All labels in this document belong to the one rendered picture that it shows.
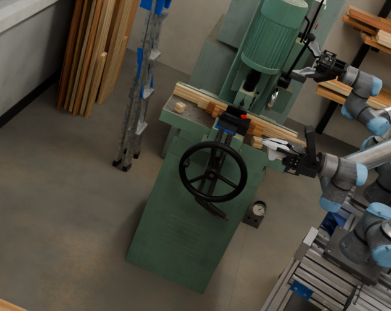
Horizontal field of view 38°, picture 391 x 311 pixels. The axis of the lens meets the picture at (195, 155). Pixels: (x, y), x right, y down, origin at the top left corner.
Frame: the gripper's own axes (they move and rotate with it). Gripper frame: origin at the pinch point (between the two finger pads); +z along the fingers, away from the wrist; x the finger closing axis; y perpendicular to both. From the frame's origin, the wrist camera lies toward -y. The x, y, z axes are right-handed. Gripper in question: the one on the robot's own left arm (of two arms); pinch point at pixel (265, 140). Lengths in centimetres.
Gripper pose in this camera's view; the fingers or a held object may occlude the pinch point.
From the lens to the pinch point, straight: 182.3
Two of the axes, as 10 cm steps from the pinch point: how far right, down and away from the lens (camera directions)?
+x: 0.3, -4.8, 8.8
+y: -3.1, 8.3, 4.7
